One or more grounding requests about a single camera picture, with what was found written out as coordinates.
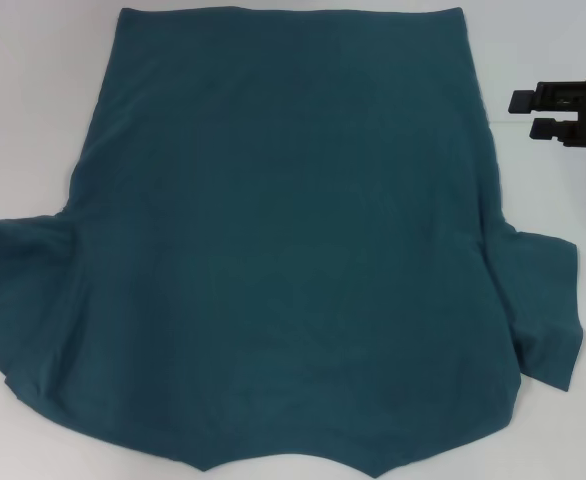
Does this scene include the teal blue t-shirt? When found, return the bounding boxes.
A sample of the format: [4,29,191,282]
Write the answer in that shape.
[0,5,585,475]

